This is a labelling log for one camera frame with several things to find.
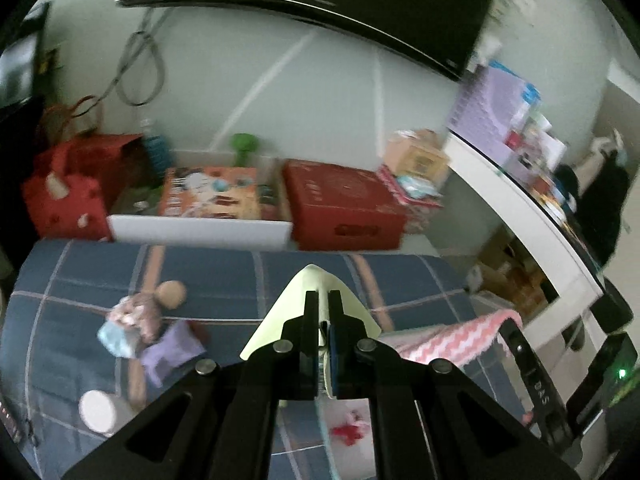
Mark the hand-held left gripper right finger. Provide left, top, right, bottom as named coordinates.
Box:
left=327, top=289, right=583, bottom=480

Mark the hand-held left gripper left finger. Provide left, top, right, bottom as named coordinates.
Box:
left=62, top=290, right=322, bottom=480

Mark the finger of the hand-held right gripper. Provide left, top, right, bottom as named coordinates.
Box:
left=497, top=317, right=573, bottom=453

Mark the light green cloth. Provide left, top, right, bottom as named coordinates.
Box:
left=240, top=263, right=382, bottom=401

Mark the red pink plush toy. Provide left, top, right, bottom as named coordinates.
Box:
left=332, top=410, right=373, bottom=446

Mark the pink white zigzag cloth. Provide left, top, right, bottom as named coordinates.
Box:
left=385, top=309, right=524, bottom=377

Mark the beige makeup puff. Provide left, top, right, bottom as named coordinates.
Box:
left=154, top=280, right=188, bottom=311

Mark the blue plaid tablecloth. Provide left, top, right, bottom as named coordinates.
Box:
left=0, top=240, right=526, bottom=480

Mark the brown cardboard box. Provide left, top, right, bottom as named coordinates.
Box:
left=475, top=230, right=556, bottom=321

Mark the purple cloth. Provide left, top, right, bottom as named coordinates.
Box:
left=140, top=320, right=206, bottom=388

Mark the red cardboard box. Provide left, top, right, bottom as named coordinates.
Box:
left=282, top=158, right=408, bottom=252

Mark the red white patterned gift box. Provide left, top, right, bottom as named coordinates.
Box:
left=377, top=165, right=446, bottom=235

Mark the black garment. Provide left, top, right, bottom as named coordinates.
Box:
left=555, top=130, right=631, bottom=266

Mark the pink satin scrunchie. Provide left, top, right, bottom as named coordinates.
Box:
left=107, top=292, right=163, bottom=346

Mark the orange printed box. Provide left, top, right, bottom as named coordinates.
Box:
left=159, top=166, right=281, bottom=221

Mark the pale blue packet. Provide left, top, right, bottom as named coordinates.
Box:
left=397, top=175, right=441, bottom=200

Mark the pale blue cloth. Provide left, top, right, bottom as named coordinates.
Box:
left=96, top=321, right=138, bottom=359

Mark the green dumbbell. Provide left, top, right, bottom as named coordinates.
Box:
left=230, top=132, right=258, bottom=166

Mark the beige carton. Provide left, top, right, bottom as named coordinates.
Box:
left=382, top=130, right=451, bottom=183

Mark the white pill bottle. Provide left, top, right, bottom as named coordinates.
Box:
left=79, top=389, right=133, bottom=437

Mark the teal bottle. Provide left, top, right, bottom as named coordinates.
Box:
left=140, top=119, right=168, bottom=181

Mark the red paper bag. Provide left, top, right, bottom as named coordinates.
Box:
left=65, top=132, right=147, bottom=196

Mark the red felt handbag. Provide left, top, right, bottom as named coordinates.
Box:
left=21, top=95, right=113, bottom=241

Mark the purple dotted board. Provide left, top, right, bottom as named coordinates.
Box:
left=446, top=64, right=533, bottom=166

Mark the dark cabinet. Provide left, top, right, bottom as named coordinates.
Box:
left=0, top=95, right=46, bottom=281

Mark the black silver appliance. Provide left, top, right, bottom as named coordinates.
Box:
left=0, top=2, right=51, bottom=111

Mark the wall cable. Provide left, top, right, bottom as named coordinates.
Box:
left=100, top=10, right=168, bottom=108

